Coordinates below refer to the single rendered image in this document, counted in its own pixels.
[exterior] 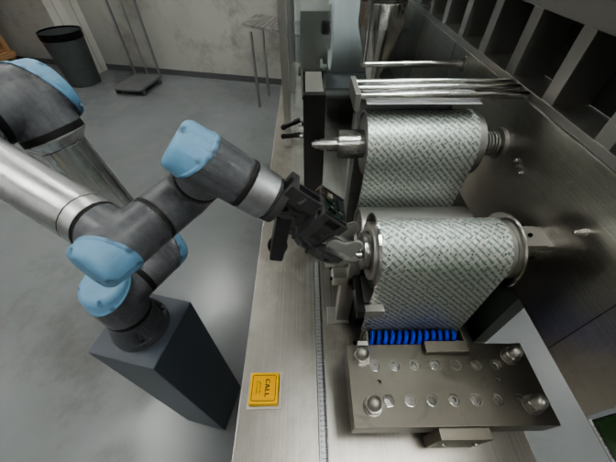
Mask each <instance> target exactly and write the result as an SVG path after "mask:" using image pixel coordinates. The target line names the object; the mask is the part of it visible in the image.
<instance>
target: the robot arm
mask: <svg viewBox="0 0 616 462"><path fill-rule="evenodd" d="M83 111H84V108H83V104H82V103H81V99H80V97H79V96H78V94H77V93H76V92H75V91H74V90H73V89H72V87H71V86H70V85H69V84H68V83H67V82H66V81H65V80H64V79H63V78H62V77H61V76H60V75H59V74H58V73H57V72H55V71H54V70H53V69H52V68H51V67H49V66H47V65H46V64H44V63H42V62H40V61H38V60H34V59H30V58H24V59H19V60H11V61H7V60H5V61H2V62H0V199H1V200H2V201H4V202H6V203H7V204H9V205H11V206H12V207H14V208H16V209H17V210H18V211H19V212H21V213H23V214H24V215H26V216H28V217H30V218H31V219H33V220H34V221H36V222H37V223H39V224H41V225H42V226H44V227H46V228H47V229H48V230H50V231H51V232H53V233H55V234H56V235H58V236H59V237H61V238H63V239H65V240H66V241H68V242H69V243H71V244H72V245H70V246H69V247H68V248H67V249H66V256H67V258H68V259H69V260H70V262H71V263H72V264H73V265H74V266H75V267H77V268H78V269H79V270H80V271H81V272H83V273H84V274H85V276H84V277H83V278H82V280H81V282H80V284H79V287H78V293H77V296H78V300H79V302H80V304H81V305H82V306H83V307H84V309H85V310H86V312H87V313H88V314H90V315H92V316H94V317H95V318H96V319H97V320H98V321H100V322H101V323H102V324H103V325H104V326H106V327H107V328H108V331H109V335H110V338H111V340H112V342H113V343H114V345H115V346H117V347H118V348H119V349H121V350H123V351H126V352H138V351H141V350H143V349H146V348H148V347H151V346H152V345H154V344H155V343H156V342H157V341H158V340H160V338H161V337H162V336H163V335H164V333H165V332H166V330H167V328H168V325H169V322H170V314H169V311H168V309H167V308H166V307H165V305H164V304H163V303H162V302H160V301H158V300H156V299H154V298H151V297H149V296H150V295H151V294H152V293H153V292H154V291H155V290H156V289H157V288H158V287H159V286H160V285H161V284H162V283H163V282H164V281H165V280H166V279H167V278H168V277H169V276H170V275H171V274H172V273H173V272H174V271H175V270H176V269H177V268H179V267H180V265H181V264H182V263H183V262H184V261H185V260H186V258H187V255H188V248H187V246H186V243H185V242H184V240H183V238H182V237H181V235H180V234H179V232H181V231H182V230H183V229H184V228H185V227H186V226H187V225H188V224H190V223H191V221H192V220H193V219H194V218H195V217H197V216H199V215H200V214H202V213H203V212H204V211H205V209H206V208H207V207H208V206H209V205H210V204H211V203H212V202H213V201H214V200H215V199H216V198H219V199H221V200H223V201H225V202H227V203H229V204H232V205H233V206H234V207H236V208H238V209H240V210H242V211H243V212H245V213H247V214H249V215H252V216H254V217H256V218H260V219H262V220H264V221H266V222H271V221H273V220H274V225H273V229H272V235H271V238H270V240H269V242H268V249H269V259H270V260H275V261H282V260H283V256H284V253H285V251H286V250H287V247H288V243H287V240H288V236H289V235H291V238H292V239H294V241H295V243H296V244H297V245H298V246H300V247H301V248H303V249H305V250H306V253H309V254H311V255H312V256H314V257H315V258H316V259H318V260H320V261H322V262H325V263H333V264H337V263H340V264H351V263H356V262H359V261H360V258H359V257H358V256H356V254H357V253H358V252H359V251H360V250H361V249H362V247H363V243H362V242H361V241H358V240H354V241H350V239H351V238H352V237H353V235H355V234H356V232H357V231H358V230H359V223H357V222H350V223H347V220H346V214H345V207H344V202H343V201H344V199H343V198H342V197H340V196H339V195H337V194H336V193H334V192H332V191H331V190H329V189H328V188H326V187H325V186H323V184H321V185H320V186H319V187H318V188H317V189H316V190H315V191H312V190H310V189H309V188H307V187H305V186H304V185H302V184H301V183H300V176H299V175H298V174H296V173H295V172H293V171H292V172H291V174H290V175H289V176H288V177H287V178H286V179H285V180H284V179H283V178H282V177H281V176H280V175H279V174H278V173H276V172H275V171H273V170H271V169H270V168H268V167H267V166H265V165H264V164H262V163H260V162H259V161H257V160H256V159H254V158H252V157H251V156H249V155H248V154H247V153H245V152H244V151H242V150H241V149H239V148H237V147H236V146H234V145H232V144H231V143H229V142H228V141H226V140H225V139H223V138H222V137H220V136H219V134H217V133H216V132H214V131H211V130H209V129H207V128H205V127H204V126H201V125H200V124H198V123H196V122H195V121H192V120H185V121H183V122H182V123H181V125H180V127H179V128H178V130H177V132H176V134H175V135H174V137H173V139H172V141H171V143H170V144H169V146H168V148H167V150H166V151H165V153H164V155H163V157H162V159H161V166H162V167H163V168H164V169H165V170H167V171H169V172H170V174H169V175H168V176H167V177H165V178H164V179H163V180H161V181H160V182H158V183H157V184H155V185H154V186H153V187H151V188H150V189H148V190H147V191H146V192H144V193H142V194H141V195H140V196H139V197H138V198H136V199H135V200H134V198H133V197H132V196H131V195H130V193H129V192H128V191H127V189H126V188H125V187H124V185H123V184H122V183H121V182H120V180H119V179H118V178H117V177H116V176H115V175H114V173H113V172H112V171H111V170H110V168H109V167H108V166H107V164H106V163H105V162H104V160H103V159H102V158H101V156H100V155H99V154H98V153H97V151H96V150H95V149H94V147H93V146H92V145H91V143H90V142H89V141H88V140H87V138H86V137H85V136H84V130H85V123H84V122H83V121H82V120H81V118H80V116H81V115H82V114H83ZM16 143H18V144H19V145H20V146H21V147H22V148H23V149H24V150H25V151H29V152H33V153H37V154H39V155H41V156H42V157H43V158H44V159H45V160H46V161H47V162H48V163H49V164H50V166H49V165H47V164H46V163H44V162H42V161H40V160H39V159H36V158H35V157H33V156H31V155H29V154H28V153H26V152H25V151H24V150H22V149H20V148H18V147H16V146H14V145H13V144H16ZM325 241H326V243H325V244H323V243H324V242H325Z"/></svg>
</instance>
